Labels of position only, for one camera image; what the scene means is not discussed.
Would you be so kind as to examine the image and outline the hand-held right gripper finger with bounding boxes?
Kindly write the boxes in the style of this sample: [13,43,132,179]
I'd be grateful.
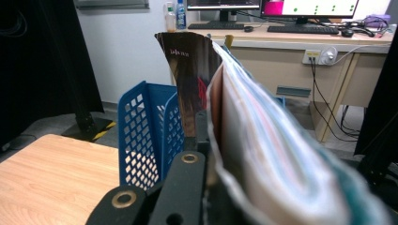
[183,109,211,155]

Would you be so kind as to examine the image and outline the blue plastic file rack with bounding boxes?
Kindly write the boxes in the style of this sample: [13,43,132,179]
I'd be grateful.
[117,80,286,192]

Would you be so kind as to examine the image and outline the black glossy magazine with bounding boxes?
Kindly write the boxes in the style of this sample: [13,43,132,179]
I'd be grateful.
[154,31,392,225]

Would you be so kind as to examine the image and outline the beige office desk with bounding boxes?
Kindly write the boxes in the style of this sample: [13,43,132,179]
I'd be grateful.
[170,22,396,143]

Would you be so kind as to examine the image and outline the hazard striped stand base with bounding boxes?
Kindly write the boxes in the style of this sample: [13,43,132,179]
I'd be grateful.
[61,116,117,143]

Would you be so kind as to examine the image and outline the black keyboard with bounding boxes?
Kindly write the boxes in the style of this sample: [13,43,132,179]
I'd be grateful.
[267,24,341,36]
[187,21,246,31]

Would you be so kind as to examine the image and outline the blue label water bottle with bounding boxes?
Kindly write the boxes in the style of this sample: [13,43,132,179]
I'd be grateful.
[176,0,188,30]

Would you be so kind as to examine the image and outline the computer monitor dark screen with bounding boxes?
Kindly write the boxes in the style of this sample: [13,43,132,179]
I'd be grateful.
[186,0,262,23]

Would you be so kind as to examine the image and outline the white power socket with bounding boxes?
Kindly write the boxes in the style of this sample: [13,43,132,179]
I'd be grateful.
[301,45,339,67]

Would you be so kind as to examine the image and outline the computer monitor white screen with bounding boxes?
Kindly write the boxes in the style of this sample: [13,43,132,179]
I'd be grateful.
[260,0,360,25]

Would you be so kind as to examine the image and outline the black curtain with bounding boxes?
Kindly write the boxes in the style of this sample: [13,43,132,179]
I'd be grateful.
[0,0,105,152]
[353,29,398,158]

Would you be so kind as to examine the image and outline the purple object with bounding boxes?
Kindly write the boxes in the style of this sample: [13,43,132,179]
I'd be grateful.
[363,13,392,30]

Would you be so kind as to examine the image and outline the black hanging desk cables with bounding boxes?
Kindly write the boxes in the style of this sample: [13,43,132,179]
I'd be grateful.
[309,56,367,143]

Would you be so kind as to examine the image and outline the grey metal wall rail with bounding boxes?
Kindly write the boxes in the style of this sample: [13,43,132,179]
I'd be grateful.
[72,0,151,10]

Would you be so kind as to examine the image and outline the white power cable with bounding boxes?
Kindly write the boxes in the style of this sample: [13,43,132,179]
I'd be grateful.
[330,42,393,65]

